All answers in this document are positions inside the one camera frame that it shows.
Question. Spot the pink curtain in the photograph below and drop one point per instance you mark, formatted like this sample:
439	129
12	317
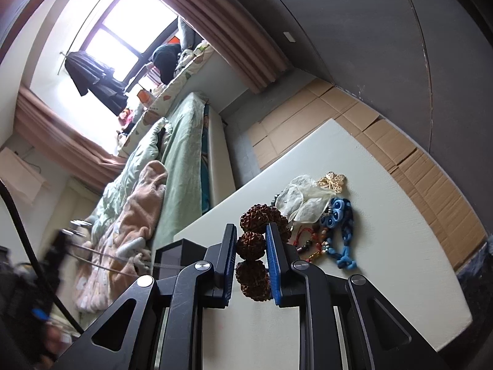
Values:
47	132
237	37

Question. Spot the black bag on sill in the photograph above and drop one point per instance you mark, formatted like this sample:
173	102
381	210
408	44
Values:
165	59

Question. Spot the white wall switch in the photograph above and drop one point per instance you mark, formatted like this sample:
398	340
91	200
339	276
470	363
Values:
289	37

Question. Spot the pink curtain right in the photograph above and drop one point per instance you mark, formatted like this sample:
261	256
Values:
237	37

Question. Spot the green quilt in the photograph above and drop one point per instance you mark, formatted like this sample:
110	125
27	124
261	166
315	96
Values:
116	192

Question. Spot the dark hanging clothes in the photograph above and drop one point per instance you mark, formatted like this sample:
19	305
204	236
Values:
90	76

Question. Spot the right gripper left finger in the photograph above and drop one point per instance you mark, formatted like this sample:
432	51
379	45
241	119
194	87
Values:
158	323

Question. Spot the gold butterfly brooch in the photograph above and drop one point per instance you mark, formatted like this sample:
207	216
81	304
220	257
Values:
332	182

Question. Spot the flattened cardboard sheets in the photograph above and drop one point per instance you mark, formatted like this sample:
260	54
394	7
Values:
437	198

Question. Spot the pink curtain left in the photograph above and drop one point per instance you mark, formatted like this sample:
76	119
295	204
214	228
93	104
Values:
47	132

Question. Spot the translucent white pouch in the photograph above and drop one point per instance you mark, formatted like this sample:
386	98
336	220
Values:
303	201

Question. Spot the pink fleece blanket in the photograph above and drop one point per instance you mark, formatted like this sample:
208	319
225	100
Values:
116	260

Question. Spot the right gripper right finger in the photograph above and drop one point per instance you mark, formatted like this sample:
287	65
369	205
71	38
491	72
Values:
343	323

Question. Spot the bed with green sheet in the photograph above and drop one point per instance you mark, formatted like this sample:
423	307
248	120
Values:
186	158

